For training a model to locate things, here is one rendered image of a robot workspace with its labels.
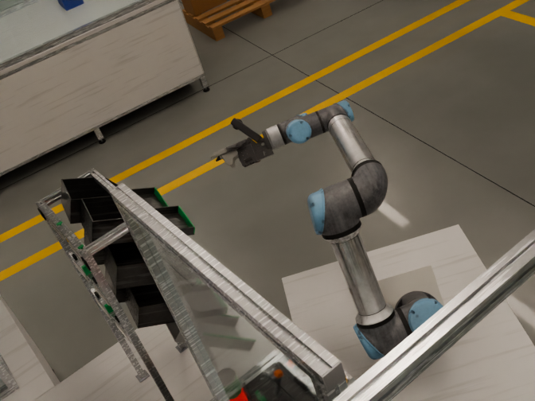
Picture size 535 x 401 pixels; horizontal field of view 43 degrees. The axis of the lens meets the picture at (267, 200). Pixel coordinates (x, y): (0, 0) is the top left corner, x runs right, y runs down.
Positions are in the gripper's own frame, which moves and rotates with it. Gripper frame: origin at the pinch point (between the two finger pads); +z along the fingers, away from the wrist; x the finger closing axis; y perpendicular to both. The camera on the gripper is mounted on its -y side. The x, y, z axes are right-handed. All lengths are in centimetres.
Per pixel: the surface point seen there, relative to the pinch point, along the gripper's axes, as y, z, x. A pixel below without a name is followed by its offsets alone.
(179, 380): 66, 41, 3
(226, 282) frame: 33, -5, -133
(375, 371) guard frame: 48, -20, -152
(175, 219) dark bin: 16.4, 13.4, -38.1
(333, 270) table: 54, -23, 27
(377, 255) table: 55, -41, 27
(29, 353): 38, 97, 31
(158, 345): 53, 47, 18
